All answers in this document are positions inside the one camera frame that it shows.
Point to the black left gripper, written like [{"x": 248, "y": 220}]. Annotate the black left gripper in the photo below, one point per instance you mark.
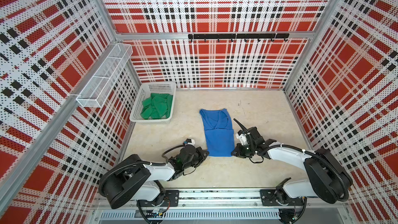
[{"x": 202, "y": 157}]

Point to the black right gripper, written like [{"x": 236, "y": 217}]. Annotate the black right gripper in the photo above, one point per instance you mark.
[{"x": 238, "y": 153}]

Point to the blue tank top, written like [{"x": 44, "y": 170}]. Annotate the blue tank top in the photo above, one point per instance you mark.
[{"x": 219, "y": 133}]

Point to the green tank top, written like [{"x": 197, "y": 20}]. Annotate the green tank top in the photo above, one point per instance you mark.
[{"x": 157, "y": 106}]

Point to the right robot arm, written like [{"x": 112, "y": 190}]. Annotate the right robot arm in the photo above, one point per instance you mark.
[{"x": 325, "y": 178}]

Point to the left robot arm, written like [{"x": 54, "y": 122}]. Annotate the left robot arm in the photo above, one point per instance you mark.
[{"x": 139, "y": 180}]

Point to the white plastic laundry basket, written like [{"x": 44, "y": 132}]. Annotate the white plastic laundry basket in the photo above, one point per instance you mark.
[{"x": 144, "y": 92}]

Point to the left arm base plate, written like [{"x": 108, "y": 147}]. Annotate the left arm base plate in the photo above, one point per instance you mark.
[{"x": 164, "y": 199}]

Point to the aluminium front rail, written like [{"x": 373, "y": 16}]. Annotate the aluminium front rail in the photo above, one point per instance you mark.
[{"x": 225, "y": 198}]

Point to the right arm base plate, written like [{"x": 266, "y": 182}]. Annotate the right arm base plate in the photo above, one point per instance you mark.
[{"x": 274, "y": 197}]

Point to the white wire wall shelf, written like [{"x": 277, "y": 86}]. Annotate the white wire wall shelf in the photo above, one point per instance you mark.
[{"x": 111, "y": 64}]

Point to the black wall hook rail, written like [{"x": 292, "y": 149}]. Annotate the black wall hook rail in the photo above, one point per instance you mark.
[{"x": 270, "y": 36}]

